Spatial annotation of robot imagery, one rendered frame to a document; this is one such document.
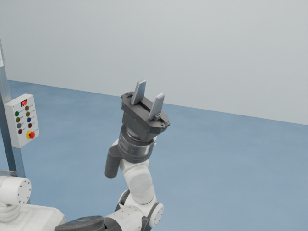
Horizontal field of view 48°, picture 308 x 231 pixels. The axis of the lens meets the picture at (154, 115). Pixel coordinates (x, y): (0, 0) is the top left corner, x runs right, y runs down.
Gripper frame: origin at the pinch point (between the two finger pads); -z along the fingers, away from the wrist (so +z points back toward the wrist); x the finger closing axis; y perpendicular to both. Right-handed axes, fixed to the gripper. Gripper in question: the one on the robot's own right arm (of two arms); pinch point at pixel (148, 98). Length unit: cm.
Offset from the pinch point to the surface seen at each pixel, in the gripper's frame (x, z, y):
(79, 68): 269, 273, 215
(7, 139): 92, 112, 12
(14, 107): 93, 92, 19
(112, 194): 62, 206, 80
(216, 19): 129, 139, 293
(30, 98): 97, 95, 31
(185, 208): 8, 188, 107
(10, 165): 87, 130, 9
